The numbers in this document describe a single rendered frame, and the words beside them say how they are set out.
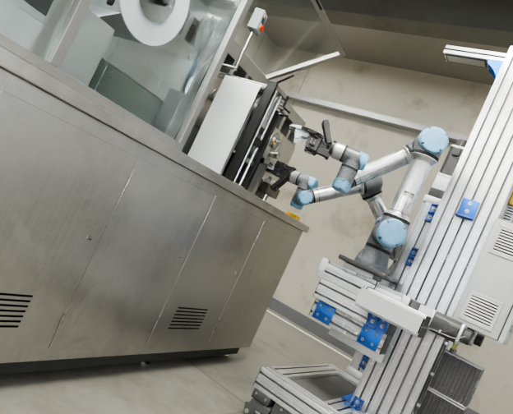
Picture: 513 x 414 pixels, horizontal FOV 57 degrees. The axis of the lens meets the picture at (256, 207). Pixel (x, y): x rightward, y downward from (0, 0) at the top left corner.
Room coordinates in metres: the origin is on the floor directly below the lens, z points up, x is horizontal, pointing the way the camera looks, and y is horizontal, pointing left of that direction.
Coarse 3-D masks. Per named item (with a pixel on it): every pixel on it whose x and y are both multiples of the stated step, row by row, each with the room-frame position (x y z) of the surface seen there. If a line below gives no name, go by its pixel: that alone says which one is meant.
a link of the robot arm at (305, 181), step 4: (300, 176) 2.59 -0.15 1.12; (304, 176) 2.58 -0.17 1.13; (308, 176) 2.58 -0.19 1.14; (296, 180) 2.59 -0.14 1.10; (300, 180) 2.58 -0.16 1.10; (304, 180) 2.57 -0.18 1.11; (308, 180) 2.56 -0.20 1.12; (312, 180) 2.55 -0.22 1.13; (316, 180) 2.56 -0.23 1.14; (296, 184) 2.61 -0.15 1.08; (300, 184) 2.58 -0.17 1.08; (304, 184) 2.56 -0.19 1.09; (308, 184) 2.55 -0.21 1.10; (312, 184) 2.55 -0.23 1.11; (316, 184) 2.57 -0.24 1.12; (304, 188) 2.56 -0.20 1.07; (308, 188) 2.57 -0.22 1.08; (312, 188) 2.56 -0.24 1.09
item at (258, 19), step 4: (256, 8) 2.19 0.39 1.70; (260, 8) 2.18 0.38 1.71; (256, 12) 2.18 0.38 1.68; (260, 12) 2.18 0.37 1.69; (264, 12) 2.18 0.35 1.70; (252, 16) 2.19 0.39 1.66; (256, 16) 2.18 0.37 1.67; (260, 16) 2.18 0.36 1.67; (264, 16) 2.20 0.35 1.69; (252, 20) 2.18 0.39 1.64; (256, 20) 2.18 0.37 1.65; (260, 20) 2.18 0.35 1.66; (264, 20) 2.22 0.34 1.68; (248, 24) 2.19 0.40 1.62; (252, 24) 2.18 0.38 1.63; (256, 24) 2.18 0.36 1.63; (260, 24) 2.19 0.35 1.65; (264, 24) 2.24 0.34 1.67; (248, 28) 2.21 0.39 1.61; (252, 28) 2.19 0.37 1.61; (256, 28) 2.18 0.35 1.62; (260, 28) 2.20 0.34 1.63; (256, 32) 2.21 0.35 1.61; (260, 32) 2.24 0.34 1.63
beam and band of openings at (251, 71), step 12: (240, 48) 2.65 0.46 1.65; (228, 60) 2.68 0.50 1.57; (228, 72) 2.66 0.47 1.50; (240, 72) 2.81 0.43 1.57; (252, 72) 2.83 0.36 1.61; (276, 96) 3.14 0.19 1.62; (288, 108) 3.32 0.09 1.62; (288, 120) 3.45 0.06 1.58; (300, 120) 3.53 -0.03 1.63; (288, 132) 3.45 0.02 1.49
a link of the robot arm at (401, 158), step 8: (408, 144) 2.09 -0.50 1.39; (400, 152) 2.08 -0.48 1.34; (408, 152) 2.06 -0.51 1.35; (376, 160) 2.10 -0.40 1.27; (384, 160) 2.08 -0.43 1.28; (392, 160) 2.08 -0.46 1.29; (400, 160) 2.07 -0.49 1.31; (408, 160) 2.08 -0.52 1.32; (368, 168) 2.09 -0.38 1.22; (376, 168) 2.08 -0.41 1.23; (384, 168) 2.08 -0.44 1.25; (392, 168) 2.09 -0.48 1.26; (360, 176) 2.09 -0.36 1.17; (368, 176) 2.09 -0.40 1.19; (376, 176) 2.10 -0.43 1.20; (352, 184) 2.10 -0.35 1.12
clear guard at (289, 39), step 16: (256, 0) 2.32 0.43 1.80; (272, 0) 2.33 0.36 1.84; (288, 0) 2.34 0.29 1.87; (304, 0) 2.35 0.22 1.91; (272, 16) 2.45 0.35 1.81; (288, 16) 2.46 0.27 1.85; (304, 16) 2.47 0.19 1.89; (240, 32) 2.55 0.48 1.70; (272, 32) 2.57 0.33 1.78; (288, 32) 2.58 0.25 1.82; (304, 32) 2.59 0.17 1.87; (320, 32) 2.60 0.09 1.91; (256, 48) 2.71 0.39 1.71; (272, 48) 2.72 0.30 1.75; (288, 48) 2.73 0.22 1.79; (304, 48) 2.74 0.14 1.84; (320, 48) 2.75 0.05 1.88; (336, 48) 2.76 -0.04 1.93; (256, 64) 2.86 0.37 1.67; (272, 64) 2.87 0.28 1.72; (288, 64) 2.88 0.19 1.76
